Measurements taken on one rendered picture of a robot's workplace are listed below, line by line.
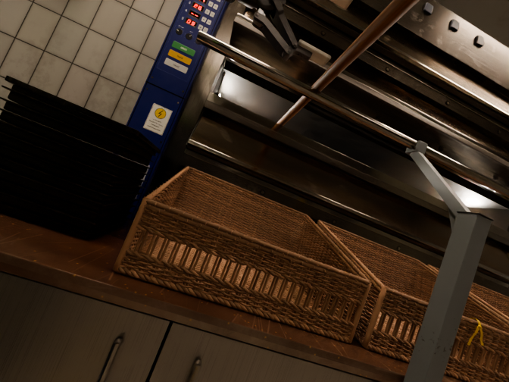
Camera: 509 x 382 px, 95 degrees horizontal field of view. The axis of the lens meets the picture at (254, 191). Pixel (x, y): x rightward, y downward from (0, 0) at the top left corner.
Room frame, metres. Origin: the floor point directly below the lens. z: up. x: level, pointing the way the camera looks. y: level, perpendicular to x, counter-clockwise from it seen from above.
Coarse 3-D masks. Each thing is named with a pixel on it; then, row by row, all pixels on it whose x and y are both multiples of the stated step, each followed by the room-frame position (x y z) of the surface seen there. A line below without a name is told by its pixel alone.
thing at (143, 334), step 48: (0, 240) 0.42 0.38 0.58; (48, 240) 0.49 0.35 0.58; (96, 240) 0.58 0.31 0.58; (0, 288) 0.40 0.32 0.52; (48, 288) 0.41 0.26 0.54; (96, 288) 0.41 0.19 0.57; (144, 288) 0.45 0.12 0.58; (0, 336) 0.40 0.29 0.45; (48, 336) 0.41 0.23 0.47; (96, 336) 0.42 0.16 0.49; (144, 336) 0.44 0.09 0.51; (192, 336) 0.45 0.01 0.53; (240, 336) 0.46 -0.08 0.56; (288, 336) 0.48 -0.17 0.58
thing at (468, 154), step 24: (240, 24) 0.81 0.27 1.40; (240, 48) 0.91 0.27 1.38; (264, 48) 0.87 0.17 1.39; (288, 72) 0.94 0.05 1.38; (312, 72) 0.90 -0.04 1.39; (336, 96) 0.98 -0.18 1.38; (360, 96) 0.93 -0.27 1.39; (384, 96) 0.91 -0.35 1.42; (384, 120) 1.01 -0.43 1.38; (408, 120) 0.96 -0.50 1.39; (432, 144) 1.05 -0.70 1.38; (456, 144) 1.00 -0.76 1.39; (480, 168) 1.10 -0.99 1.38; (504, 168) 1.04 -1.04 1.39
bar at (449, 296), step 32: (256, 64) 0.60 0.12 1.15; (320, 96) 0.64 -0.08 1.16; (384, 128) 0.67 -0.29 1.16; (416, 160) 0.68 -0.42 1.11; (448, 160) 0.71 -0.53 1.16; (448, 192) 0.55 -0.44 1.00; (480, 224) 0.47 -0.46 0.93; (448, 256) 0.50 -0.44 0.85; (480, 256) 0.47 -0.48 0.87; (448, 288) 0.48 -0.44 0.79; (448, 320) 0.47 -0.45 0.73; (416, 352) 0.50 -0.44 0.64; (448, 352) 0.47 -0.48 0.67
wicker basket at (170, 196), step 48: (192, 192) 0.90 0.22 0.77; (240, 192) 0.96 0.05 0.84; (144, 240) 0.47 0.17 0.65; (192, 240) 0.49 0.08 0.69; (240, 240) 0.50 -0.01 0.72; (192, 288) 0.49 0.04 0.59; (240, 288) 0.51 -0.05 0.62; (288, 288) 0.78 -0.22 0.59; (336, 288) 0.67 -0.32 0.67; (336, 336) 0.55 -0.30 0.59
